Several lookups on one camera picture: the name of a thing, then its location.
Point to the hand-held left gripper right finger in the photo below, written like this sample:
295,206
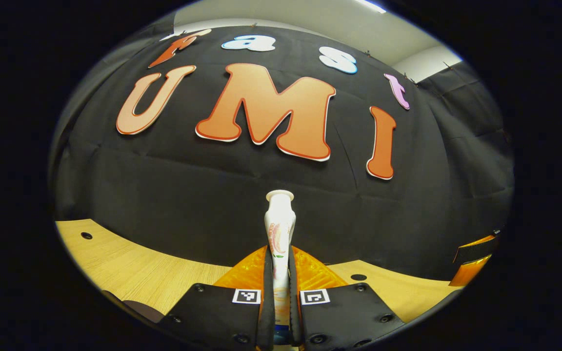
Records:
294,307

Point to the black desk grommet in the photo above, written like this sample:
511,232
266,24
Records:
358,277
86,235

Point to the white toothpaste tube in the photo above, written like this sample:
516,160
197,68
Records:
280,219

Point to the brown round coaster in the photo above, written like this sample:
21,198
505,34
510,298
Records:
144,310

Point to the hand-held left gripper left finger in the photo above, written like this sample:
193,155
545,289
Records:
267,302

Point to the black backdrop cloth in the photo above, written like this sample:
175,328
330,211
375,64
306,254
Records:
188,195

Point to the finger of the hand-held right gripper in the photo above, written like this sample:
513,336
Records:
476,251

